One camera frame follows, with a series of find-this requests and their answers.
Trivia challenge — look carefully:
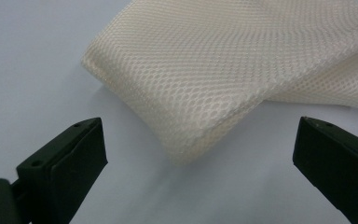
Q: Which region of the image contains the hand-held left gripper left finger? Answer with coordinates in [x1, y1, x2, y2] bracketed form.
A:
[16, 117, 109, 224]

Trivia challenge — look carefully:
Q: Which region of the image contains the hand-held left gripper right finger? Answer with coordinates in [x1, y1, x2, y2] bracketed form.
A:
[292, 116, 358, 224]

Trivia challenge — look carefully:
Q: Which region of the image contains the white mesh laundry bag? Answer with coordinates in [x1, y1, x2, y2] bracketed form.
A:
[81, 0, 358, 166]

